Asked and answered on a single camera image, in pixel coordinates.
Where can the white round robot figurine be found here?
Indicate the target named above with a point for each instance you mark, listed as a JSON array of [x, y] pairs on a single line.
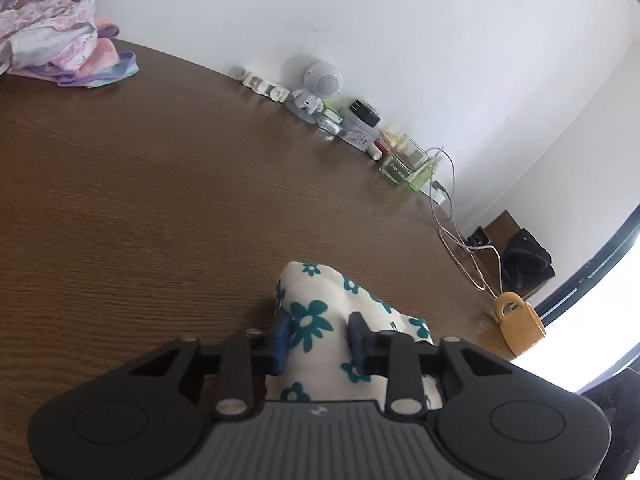
[[322, 77]]

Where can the cream dress with teal flowers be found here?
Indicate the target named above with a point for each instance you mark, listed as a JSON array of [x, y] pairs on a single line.
[[325, 290]]

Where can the small black box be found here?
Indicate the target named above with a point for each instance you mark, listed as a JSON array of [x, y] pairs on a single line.
[[365, 112]]

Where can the grey box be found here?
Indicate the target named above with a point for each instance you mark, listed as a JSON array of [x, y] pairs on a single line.
[[357, 132]]

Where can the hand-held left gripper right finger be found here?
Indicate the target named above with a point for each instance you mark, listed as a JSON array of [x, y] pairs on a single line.
[[356, 337]]

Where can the black phone stand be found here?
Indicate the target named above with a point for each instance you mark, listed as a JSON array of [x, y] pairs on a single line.
[[477, 237]]

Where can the green glass container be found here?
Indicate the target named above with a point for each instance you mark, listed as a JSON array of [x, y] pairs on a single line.
[[405, 167]]

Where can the folded pastel towel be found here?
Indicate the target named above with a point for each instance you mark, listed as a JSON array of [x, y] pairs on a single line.
[[107, 60]]

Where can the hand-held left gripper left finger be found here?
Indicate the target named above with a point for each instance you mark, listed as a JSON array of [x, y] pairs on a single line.
[[281, 332]]

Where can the small green white packets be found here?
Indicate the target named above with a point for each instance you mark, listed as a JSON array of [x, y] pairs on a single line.
[[330, 119]]

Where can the yellow mug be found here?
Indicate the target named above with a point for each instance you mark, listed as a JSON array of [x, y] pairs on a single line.
[[520, 325]]

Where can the brown board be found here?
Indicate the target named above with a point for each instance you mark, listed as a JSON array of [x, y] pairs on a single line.
[[497, 225]]

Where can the pink small tubes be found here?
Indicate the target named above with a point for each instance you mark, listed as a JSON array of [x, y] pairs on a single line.
[[382, 145]]

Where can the black window frame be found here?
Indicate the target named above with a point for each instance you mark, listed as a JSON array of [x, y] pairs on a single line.
[[590, 280]]

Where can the row of small white figurines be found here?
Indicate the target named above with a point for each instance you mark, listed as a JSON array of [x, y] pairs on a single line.
[[262, 85]]

